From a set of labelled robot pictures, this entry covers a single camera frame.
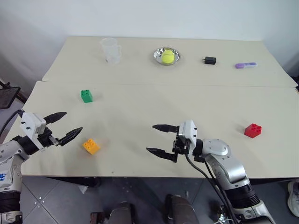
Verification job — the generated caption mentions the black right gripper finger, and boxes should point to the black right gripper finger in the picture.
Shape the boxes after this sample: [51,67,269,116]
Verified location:
[146,147,178,163]
[152,124,180,134]

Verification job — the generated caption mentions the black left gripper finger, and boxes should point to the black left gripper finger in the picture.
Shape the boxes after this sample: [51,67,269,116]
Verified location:
[57,126,84,147]
[43,112,68,125]

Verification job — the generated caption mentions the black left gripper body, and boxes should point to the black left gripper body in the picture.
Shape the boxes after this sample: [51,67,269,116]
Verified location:
[37,127,59,149]

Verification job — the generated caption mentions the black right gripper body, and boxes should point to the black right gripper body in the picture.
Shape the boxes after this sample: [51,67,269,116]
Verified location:
[172,132,190,155]

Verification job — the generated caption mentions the yellow toy brick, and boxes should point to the yellow toy brick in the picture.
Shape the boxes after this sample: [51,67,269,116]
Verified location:
[82,138,101,155]

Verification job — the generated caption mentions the green toy brick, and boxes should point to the green toy brick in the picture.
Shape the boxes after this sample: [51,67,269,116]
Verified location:
[80,89,93,103]

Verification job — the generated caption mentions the black mesh chair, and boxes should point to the black mesh chair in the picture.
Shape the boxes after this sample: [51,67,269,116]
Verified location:
[0,80,21,110]

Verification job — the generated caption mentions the dark rounded robot leg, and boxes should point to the dark rounded robot leg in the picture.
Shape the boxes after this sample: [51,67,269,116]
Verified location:
[164,194,199,224]
[107,201,136,224]

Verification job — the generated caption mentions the yellow-green tennis ball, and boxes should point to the yellow-green tennis ball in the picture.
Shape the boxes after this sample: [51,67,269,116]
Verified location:
[161,50,176,64]

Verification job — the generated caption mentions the shiny metal bowl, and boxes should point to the shiny metal bowl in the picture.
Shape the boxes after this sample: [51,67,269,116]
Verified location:
[153,46,182,66]

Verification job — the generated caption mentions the red toy brick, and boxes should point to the red toy brick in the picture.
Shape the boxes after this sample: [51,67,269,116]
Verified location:
[244,123,263,139]

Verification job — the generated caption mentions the black power adapter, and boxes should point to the black power adapter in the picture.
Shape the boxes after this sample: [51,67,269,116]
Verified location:
[200,56,217,66]

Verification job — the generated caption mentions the clear plastic measuring cup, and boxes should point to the clear plastic measuring cup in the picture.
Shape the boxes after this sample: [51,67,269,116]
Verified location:
[100,37,122,66]

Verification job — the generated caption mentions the purple marker pen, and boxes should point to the purple marker pen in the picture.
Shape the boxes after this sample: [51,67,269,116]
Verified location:
[235,62,258,70]

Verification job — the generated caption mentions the white sneaker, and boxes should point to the white sneaker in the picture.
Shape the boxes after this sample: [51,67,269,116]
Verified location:
[286,181,299,218]

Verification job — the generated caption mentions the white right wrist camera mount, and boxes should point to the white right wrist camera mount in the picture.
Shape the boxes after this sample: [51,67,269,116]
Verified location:
[178,119,198,150]

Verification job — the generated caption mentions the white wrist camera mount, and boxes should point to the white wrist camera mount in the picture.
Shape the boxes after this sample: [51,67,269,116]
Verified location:
[178,119,198,150]
[20,112,47,151]

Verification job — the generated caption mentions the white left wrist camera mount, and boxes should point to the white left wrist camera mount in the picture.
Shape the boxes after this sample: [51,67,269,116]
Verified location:
[20,112,47,151]

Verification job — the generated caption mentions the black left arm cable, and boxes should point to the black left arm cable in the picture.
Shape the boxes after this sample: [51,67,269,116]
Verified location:
[0,109,25,138]

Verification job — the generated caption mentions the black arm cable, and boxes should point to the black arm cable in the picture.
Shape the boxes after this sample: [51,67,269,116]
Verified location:
[185,154,239,224]
[0,109,25,138]

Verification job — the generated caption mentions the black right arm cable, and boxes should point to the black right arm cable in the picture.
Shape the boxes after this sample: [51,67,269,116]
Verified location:
[185,154,239,224]

